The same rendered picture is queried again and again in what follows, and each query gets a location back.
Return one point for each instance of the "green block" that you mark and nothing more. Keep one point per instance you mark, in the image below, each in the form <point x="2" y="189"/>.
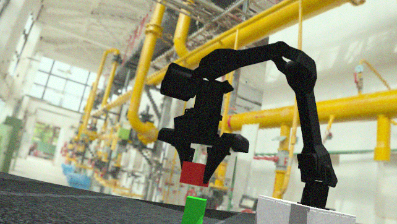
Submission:
<point x="191" y="220"/>
<point x="195" y="207"/>

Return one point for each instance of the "red block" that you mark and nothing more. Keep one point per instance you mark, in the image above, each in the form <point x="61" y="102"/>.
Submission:
<point x="192" y="173"/>

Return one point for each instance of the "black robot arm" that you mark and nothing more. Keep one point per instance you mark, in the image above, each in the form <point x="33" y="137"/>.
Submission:
<point x="301" y="74"/>

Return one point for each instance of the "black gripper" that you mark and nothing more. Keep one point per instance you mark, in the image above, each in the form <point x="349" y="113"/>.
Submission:
<point x="220" y="145"/>

